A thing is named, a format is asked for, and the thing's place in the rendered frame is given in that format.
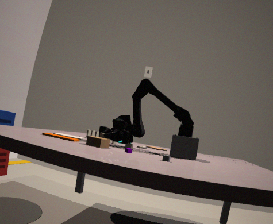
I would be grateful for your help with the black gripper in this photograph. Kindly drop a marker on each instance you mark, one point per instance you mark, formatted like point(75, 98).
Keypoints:
point(115, 134)

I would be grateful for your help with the purple block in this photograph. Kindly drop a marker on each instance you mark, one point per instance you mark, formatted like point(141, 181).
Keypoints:
point(128, 150)

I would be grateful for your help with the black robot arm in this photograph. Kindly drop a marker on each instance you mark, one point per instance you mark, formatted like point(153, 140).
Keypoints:
point(137, 128)

